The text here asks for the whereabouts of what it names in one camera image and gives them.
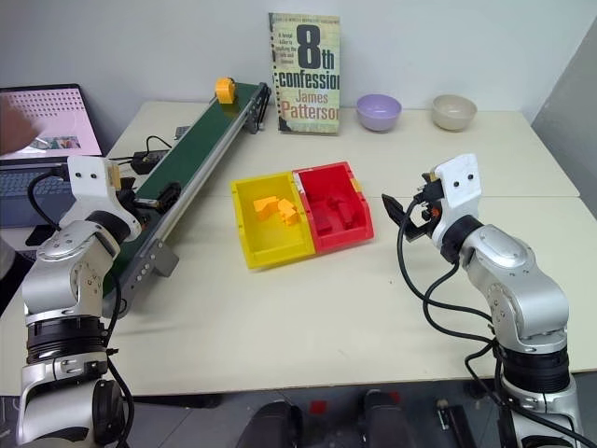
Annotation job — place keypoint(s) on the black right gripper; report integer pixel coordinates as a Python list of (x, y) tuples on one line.
[(431, 200)]

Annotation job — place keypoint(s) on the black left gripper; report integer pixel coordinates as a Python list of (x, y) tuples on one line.
[(133, 205)]

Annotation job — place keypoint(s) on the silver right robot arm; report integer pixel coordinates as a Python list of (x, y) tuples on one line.
[(513, 280)]

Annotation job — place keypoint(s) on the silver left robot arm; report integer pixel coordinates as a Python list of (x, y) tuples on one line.
[(60, 289)]

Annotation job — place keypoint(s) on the green conveyor belt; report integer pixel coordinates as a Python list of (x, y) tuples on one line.
[(196, 140)]

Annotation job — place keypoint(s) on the person's bare hand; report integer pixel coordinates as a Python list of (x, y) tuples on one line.
[(14, 130)]

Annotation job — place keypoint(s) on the black power adapter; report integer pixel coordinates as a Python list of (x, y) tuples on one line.
[(147, 161)]

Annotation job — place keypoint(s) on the red block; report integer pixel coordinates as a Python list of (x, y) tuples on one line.
[(324, 225), (346, 214)]

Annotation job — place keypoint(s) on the yellow bin label tab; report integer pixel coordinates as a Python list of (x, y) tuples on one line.
[(357, 185)]

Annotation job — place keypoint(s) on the red plastic bin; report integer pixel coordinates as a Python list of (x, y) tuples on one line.
[(345, 233)]

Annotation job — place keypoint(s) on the small dark flat object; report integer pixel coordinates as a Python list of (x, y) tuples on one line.
[(181, 132)]

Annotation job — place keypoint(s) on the large yellow block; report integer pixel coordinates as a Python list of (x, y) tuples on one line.
[(263, 208)]

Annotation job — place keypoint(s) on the purple bowl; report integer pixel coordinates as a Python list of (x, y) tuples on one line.
[(379, 114)]

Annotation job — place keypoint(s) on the small yellow block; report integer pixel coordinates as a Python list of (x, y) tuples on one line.
[(291, 219), (285, 205)]

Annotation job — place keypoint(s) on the beige bowl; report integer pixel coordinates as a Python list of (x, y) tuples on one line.
[(453, 114)]

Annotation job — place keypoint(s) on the laptop with pink screen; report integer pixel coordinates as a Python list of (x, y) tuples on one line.
[(60, 116)]

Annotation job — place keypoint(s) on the yellow plastic bin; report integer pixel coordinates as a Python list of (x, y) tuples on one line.
[(275, 252)]

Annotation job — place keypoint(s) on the dark rounded shape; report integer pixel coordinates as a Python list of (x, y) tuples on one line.
[(387, 420)]

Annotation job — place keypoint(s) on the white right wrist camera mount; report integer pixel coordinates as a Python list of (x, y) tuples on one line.
[(459, 182)]

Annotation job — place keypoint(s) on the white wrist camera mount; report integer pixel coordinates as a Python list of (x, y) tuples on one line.
[(459, 182), (88, 177)]

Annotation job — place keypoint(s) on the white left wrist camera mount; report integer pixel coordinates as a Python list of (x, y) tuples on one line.
[(88, 177)]

